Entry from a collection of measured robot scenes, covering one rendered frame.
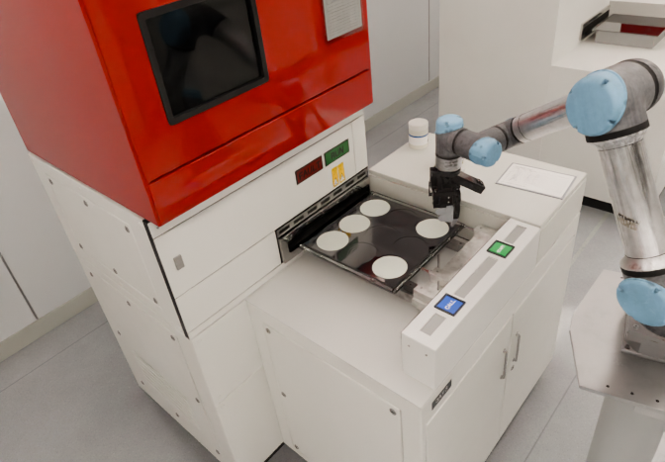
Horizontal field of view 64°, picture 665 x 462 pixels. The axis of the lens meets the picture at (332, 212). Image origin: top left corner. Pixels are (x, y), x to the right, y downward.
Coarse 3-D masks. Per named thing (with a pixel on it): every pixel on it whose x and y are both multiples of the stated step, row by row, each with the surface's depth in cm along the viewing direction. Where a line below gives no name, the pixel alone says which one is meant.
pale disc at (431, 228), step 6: (426, 222) 169; (432, 222) 168; (438, 222) 168; (444, 222) 168; (420, 228) 167; (426, 228) 166; (432, 228) 166; (438, 228) 165; (444, 228) 165; (426, 234) 163; (432, 234) 163; (438, 234) 163
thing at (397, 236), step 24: (384, 216) 174; (408, 216) 173; (432, 216) 171; (312, 240) 167; (360, 240) 164; (384, 240) 163; (408, 240) 162; (432, 240) 161; (360, 264) 155; (408, 264) 153
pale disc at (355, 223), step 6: (348, 216) 176; (354, 216) 176; (360, 216) 175; (342, 222) 174; (348, 222) 173; (354, 222) 173; (360, 222) 173; (366, 222) 172; (342, 228) 171; (348, 228) 171; (354, 228) 170; (360, 228) 170; (366, 228) 170
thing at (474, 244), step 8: (472, 240) 162; (480, 240) 161; (464, 248) 159; (472, 248) 159; (456, 256) 157; (464, 256) 156; (472, 256) 156; (448, 264) 154; (456, 264) 154; (464, 264) 153; (456, 272) 151; (440, 288) 146; (416, 304) 144; (424, 304) 142
